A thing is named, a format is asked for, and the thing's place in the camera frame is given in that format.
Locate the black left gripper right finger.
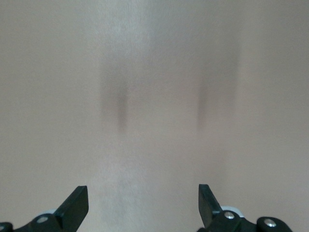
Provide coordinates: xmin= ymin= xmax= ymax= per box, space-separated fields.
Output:
xmin=197 ymin=184 xmax=293 ymax=232

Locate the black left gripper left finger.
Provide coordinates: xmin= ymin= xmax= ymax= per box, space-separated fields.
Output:
xmin=0 ymin=185 xmax=89 ymax=232

